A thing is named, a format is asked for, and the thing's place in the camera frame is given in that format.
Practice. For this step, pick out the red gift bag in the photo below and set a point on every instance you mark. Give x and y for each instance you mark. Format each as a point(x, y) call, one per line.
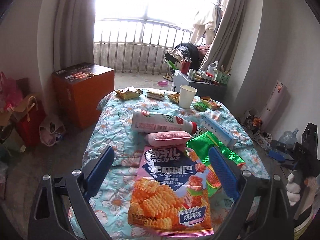
point(27, 124)

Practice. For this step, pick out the black bag on balcony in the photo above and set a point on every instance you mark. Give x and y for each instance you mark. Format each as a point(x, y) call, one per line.
point(183, 50)

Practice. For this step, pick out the green plastic basket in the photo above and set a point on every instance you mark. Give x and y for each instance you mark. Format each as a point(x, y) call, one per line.
point(222, 77)

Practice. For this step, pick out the dark grey cabinet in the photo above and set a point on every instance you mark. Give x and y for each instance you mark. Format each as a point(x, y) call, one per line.
point(216, 92)

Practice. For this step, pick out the green foil snack wrapper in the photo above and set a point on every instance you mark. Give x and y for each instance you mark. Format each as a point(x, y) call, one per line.
point(224, 165)

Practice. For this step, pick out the small green candy packet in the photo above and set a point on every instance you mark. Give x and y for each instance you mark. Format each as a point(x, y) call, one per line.
point(200, 106)

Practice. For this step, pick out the white gloved right hand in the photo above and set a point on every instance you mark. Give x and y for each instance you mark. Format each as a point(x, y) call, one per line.
point(293, 188)

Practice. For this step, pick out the orange snack packet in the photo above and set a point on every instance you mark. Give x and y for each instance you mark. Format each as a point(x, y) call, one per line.
point(210, 103)

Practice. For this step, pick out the large clear water jug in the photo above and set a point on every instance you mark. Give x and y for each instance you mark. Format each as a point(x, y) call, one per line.
point(289, 138)

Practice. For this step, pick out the white yogurt drink bottle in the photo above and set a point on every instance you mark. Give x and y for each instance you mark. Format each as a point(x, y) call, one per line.
point(152, 122)

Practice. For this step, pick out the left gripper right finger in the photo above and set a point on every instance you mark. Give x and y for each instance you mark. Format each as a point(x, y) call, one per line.
point(235, 220)

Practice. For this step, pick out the metal balcony railing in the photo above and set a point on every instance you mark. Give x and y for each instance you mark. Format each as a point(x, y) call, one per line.
point(135, 45)

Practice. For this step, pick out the small yellow snack packet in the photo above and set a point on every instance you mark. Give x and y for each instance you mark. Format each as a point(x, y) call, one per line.
point(127, 94)

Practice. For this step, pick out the grey curtain left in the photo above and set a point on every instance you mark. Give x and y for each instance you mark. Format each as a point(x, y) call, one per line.
point(73, 33)

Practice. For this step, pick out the small white wafer packet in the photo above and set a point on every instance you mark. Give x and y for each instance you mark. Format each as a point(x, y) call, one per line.
point(156, 94)

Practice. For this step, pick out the red thermos bottle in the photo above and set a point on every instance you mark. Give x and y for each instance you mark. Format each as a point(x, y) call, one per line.
point(185, 65)

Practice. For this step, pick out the white toothpaste box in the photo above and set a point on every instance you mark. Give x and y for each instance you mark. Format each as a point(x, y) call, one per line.
point(224, 135)

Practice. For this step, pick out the floral turquoise quilt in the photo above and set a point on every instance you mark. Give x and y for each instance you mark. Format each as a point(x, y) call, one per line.
point(113, 129)

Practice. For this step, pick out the rolled pink wallpaper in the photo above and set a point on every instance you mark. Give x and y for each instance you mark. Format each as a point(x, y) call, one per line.
point(273, 103)

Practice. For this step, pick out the grey curtain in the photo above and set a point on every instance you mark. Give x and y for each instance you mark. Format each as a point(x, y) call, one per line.
point(223, 47)
point(73, 33)

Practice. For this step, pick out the grey curtain right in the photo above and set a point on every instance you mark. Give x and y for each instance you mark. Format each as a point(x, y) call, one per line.
point(223, 47)

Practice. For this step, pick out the pink rice crust snack bag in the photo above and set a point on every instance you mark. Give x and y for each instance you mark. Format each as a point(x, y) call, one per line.
point(170, 195)

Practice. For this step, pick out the pink sponge cloth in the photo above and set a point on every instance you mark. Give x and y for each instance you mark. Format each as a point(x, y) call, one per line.
point(169, 138)

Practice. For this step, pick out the orange cardboard box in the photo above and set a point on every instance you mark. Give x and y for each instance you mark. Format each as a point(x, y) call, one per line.
point(79, 89)

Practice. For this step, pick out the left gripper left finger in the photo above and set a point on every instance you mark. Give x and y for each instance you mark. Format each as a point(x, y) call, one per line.
point(84, 184)

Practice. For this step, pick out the white paper cup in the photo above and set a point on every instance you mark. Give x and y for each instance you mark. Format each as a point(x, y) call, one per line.
point(187, 95)

